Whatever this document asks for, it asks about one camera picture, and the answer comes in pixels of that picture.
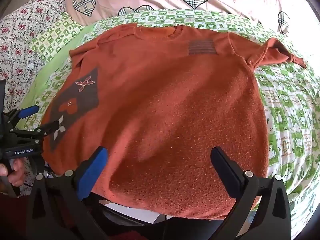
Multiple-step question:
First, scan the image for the floral pillow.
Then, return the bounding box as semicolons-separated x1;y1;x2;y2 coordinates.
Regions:
0;0;78;101

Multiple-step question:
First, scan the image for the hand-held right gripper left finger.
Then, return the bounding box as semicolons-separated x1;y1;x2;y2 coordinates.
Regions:
25;146;109;240

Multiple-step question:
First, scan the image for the green cartoon print bedsheet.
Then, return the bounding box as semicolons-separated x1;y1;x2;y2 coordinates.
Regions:
21;9;320;232

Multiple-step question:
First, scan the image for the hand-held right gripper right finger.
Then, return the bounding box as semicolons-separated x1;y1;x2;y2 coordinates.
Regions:
211;146;292;240

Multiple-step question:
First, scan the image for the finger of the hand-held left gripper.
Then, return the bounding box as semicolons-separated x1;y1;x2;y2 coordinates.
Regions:
2;105;40;132
9;120;60;142

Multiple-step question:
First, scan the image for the orange knit sweater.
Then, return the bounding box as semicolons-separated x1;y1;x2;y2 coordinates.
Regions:
40;23;307;222

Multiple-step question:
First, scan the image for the green cartoon print pillow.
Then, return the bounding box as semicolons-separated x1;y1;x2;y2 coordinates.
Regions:
29;12;86;62

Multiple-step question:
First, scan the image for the person's left hand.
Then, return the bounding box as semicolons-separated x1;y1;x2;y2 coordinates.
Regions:
0;159;26;188

